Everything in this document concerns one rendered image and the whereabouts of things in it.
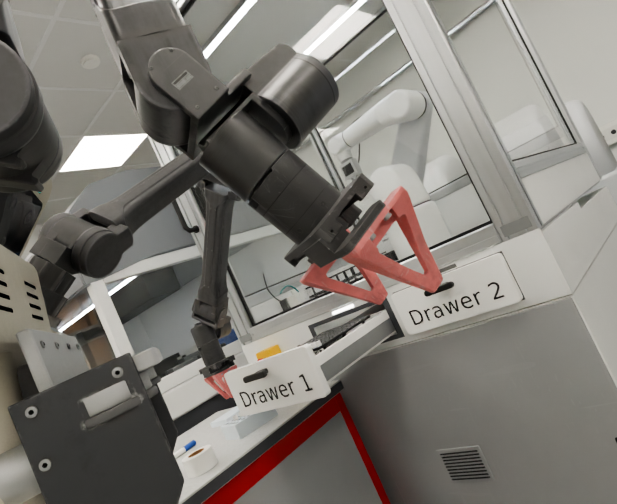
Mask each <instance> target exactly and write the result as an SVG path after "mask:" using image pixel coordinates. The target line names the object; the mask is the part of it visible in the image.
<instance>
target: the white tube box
mask: <svg viewBox="0 0 617 504"><path fill-rule="evenodd" d="M277 415H278V412H277V410H276V409H273V410H269V411H265V412H260V413H256V414H252V415H248V416H242V417H240V416H239V415H238V420H236V421H234V419H232V420H230V421H229V422H227V423H225V424H224V425H222V426H221V429H222V431H223V434H224V436H225V438H226V440H241V439H242V438H244V437H245V436H247V435H248V434H250V433H251V432H253V431H254V430H256V429H257V428H259V427H260V426H262V425H263V424H265V423H266V422H268V421H269V420H271V419H272V418H274V417H275V416H277Z"/></svg>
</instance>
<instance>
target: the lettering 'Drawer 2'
mask: <svg viewBox="0 0 617 504"><path fill-rule="evenodd" d="M492 284H495V285H496V286H497V291H496V293H495V296H494V300H496V299H499V298H502V297H505V296H504V295H502V296H499V297H497V294H498V292H499V288H500V287H499V284H498V283H496V282H492V283H490V284H488V287H489V286H490V285H492ZM464 298H468V299H469V301H466V302H463V299H464ZM471 301H472V300H471V298H470V297H468V296H464V297H462V298H461V304H462V306H463V307H465V308H472V307H473V306H474V305H471V306H469V307H467V306H465V305H464V304H465V303H468V302H471ZM448 303H449V308H450V310H449V309H448V308H447V306H446V305H445V304H443V305H444V307H445V308H446V309H447V311H448V312H449V313H450V314H452V309H451V305H452V307H453V308H454V309H455V310H456V312H458V311H459V309H458V304H457V300H455V304H456V308H455V306H454V305H453V304H452V303H451V301H450V302H448ZM434 308H439V310H437V311H435V312H434V315H435V317H436V318H440V317H442V316H444V314H443V311H442V309H441V308H440V307H439V306H434V307H433V308H432V310H433V309H434ZM439 311H440V312H441V315H440V316H437V315H436V313H437V312H439ZM411 312H418V313H419V314H420V316H421V321H420V322H418V323H416V322H415V320H414V318H413V316H412V314H411ZM409 314H410V316H411V318H412V320H413V323H414V325H418V324H420V323H422V322H423V316H422V314H421V312H420V311H418V310H412V311H409Z"/></svg>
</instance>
